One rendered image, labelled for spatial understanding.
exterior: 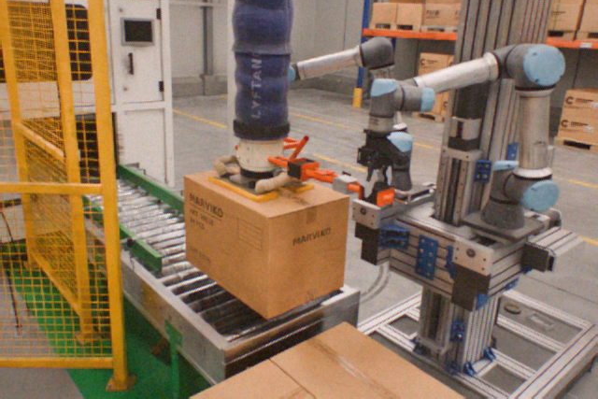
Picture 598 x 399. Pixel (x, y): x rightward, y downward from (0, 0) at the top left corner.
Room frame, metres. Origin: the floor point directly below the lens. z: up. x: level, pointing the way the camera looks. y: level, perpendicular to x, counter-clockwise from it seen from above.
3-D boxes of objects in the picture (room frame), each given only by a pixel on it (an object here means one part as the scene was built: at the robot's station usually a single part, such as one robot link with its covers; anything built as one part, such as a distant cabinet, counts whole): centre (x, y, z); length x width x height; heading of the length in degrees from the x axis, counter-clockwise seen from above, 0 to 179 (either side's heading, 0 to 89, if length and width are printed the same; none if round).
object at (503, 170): (1.77, -0.77, 1.20); 0.13 x 0.12 x 0.14; 10
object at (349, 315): (1.75, -0.04, 0.48); 0.70 x 0.03 x 0.15; 131
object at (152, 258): (2.72, 1.17, 0.60); 1.60 x 0.10 x 0.09; 41
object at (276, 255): (1.97, 0.13, 0.87); 0.60 x 0.40 x 0.40; 42
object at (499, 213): (1.77, -0.77, 1.09); 0.15 x 0.15 x 0.10
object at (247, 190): (1.91, 0.21, 1.10); 0.34 x 0.10 x 0.05; 42
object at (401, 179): (2.14, -0.44, 1.09); 0.15 x 0.15 x 0.10
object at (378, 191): (1.53, -0.26, 1.20); 0.08 x 0.07 x 0.05; 42
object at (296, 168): (1.79, -0.03, 1.20); 0.10 x 0.08 x 0.06; 132
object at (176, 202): (3.08, 0.77, 0.60); 1.60 x 0.10 x 0.09; 41
